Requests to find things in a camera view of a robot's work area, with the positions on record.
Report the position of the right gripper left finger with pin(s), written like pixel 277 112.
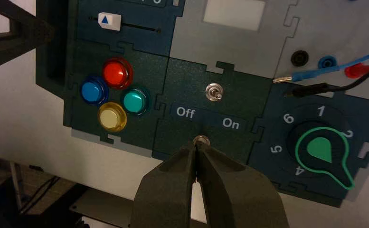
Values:
pixel 165 195

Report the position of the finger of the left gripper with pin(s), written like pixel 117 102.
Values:
pixel 30 34

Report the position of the black banana socket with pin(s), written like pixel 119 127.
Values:
pixel 299 58

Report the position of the teal round push button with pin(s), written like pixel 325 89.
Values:
pixel 135 100

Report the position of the black green rotary knob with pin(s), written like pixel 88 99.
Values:
pixel 321 154

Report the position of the blue banana socket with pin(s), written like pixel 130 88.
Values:
pixel 327 61

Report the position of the grey metal base plate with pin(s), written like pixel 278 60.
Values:
pixel 102 204

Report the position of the yellow round push button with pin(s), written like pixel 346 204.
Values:
pixel 111 116

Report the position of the red round push button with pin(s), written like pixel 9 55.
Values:
pixel 117 73

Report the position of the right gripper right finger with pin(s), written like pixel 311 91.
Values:
pixel 237 198

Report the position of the modular dark control panel box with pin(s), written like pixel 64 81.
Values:
pixel 187 81

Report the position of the blue round push button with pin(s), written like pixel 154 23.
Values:
pixel 93 91

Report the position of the white slider knob blue triangle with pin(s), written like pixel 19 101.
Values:
pixel 109 21

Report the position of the metal toggle switch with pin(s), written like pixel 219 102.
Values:
pixel 202 140
pixel 214 92

